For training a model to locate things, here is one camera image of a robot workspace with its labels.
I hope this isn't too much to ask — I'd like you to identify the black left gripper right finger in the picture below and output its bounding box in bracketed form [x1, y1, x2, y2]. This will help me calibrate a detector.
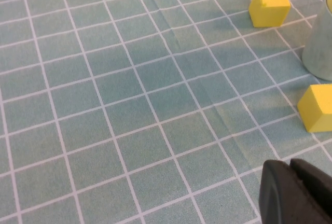
[289, 158, 332, 224]

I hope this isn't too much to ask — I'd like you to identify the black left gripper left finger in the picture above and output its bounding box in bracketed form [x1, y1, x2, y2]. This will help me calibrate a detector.
[259, 160, 320, 224]

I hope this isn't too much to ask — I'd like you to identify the yellow foam cube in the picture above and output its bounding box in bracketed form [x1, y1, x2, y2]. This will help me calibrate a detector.
[297, 83, 332, 133]
[248, 0, 292, 28]

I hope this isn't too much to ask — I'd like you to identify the green plastic cup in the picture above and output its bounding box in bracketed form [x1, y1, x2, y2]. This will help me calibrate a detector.
[302, 0, 332, 81]

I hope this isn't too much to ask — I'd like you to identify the green checked tablecloth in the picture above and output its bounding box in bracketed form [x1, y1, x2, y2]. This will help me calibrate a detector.
[0, 0, 332, 224]

